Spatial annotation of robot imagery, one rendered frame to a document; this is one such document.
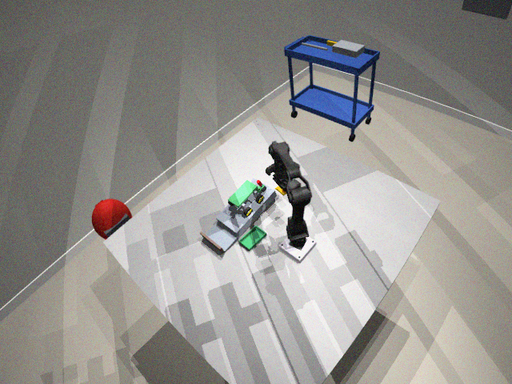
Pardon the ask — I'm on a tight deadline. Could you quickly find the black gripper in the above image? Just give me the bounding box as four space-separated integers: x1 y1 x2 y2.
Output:
266 163 301 191

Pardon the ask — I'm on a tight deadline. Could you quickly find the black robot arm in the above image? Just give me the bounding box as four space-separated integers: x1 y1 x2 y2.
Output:
268 142 312 250

